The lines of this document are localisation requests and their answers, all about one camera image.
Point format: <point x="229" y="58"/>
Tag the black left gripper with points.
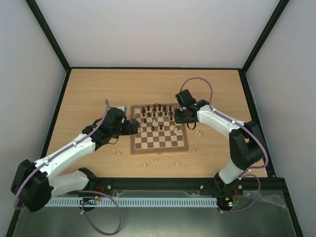
<point x="128" y="131"/>

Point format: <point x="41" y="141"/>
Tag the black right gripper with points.
<point x="178" y="116"/>

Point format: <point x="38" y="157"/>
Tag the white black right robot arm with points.
<point x="246" y="144"/>

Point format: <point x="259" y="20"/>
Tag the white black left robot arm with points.
<point x="36" y="183"/>

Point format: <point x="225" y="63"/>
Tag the wooden chess board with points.
<point x="157" y="141"/>

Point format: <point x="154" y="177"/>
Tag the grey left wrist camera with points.
<point x="123" y="108"/>

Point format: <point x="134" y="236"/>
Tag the light blue slotted cable duct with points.
<point x="133" y="202"/>

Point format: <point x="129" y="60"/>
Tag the black front mounting rail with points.
<point x="205" y="186"/>

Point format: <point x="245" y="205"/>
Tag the black left frame post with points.
<point x="36" y="11"/>

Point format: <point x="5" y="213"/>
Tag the black frame post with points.
<point x="36" y="11"/>
<point x="277" y="12"/>

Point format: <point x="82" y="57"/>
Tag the black right frame post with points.
<point x="277" y="12"/>

